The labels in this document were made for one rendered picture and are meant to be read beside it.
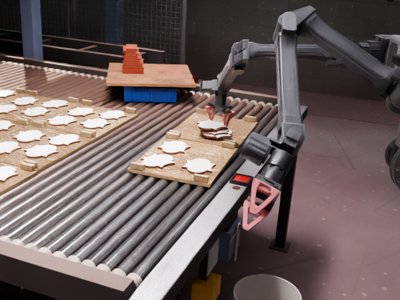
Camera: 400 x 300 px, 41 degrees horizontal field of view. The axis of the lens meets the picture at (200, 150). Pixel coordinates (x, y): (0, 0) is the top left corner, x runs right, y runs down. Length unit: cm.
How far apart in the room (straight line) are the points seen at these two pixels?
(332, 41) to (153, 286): 85
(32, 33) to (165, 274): 273
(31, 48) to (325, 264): 248
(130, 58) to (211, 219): 158
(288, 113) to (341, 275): 206
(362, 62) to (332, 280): 192
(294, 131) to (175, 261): 54
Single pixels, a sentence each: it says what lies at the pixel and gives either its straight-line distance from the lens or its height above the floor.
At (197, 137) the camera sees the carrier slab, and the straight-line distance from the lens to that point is 251.
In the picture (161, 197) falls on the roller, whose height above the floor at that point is 92.
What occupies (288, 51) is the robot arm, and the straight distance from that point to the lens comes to 153.
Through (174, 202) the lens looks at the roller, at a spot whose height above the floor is 91.
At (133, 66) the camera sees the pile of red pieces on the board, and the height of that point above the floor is 109.
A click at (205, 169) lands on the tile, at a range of 213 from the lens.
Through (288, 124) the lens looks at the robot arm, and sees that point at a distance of 137.
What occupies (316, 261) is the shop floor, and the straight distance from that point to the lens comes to 342.
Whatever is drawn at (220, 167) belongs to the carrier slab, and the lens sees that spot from 219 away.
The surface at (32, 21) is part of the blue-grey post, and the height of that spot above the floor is 121.
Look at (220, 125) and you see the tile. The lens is 251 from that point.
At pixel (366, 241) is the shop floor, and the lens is 375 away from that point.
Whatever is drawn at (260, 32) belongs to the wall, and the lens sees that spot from 715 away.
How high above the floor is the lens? 180
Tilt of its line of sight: 22 degrees down
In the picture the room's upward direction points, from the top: 3 degrees clockwise
